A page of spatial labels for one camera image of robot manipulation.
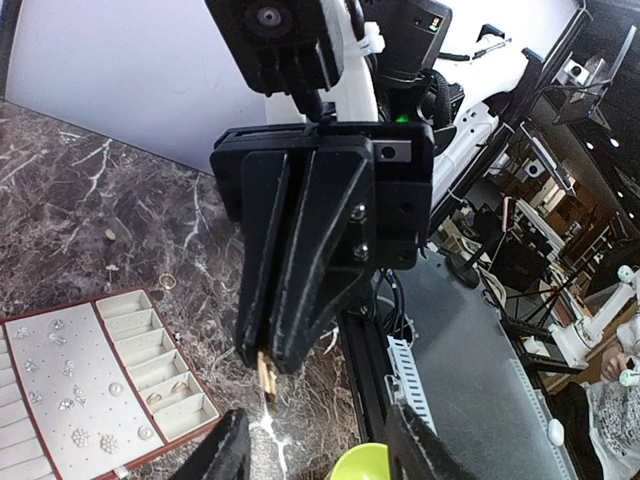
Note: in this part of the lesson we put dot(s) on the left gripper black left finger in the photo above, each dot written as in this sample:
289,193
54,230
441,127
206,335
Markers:
225,453

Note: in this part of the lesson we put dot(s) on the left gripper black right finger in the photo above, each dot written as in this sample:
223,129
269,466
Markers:
415,451

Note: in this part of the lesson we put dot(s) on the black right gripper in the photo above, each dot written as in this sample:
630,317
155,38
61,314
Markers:
352,179

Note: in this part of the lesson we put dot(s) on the brown ring earring tray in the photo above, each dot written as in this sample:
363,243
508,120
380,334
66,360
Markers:
92,389

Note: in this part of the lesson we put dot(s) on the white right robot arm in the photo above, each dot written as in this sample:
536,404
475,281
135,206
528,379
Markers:
466,100

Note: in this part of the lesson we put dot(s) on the green bowl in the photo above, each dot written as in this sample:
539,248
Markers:
367,461

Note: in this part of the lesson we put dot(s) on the white slotted cable duct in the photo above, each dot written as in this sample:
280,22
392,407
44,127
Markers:
403,385

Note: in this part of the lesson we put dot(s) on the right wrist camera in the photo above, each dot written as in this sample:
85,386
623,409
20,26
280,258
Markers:
312,60

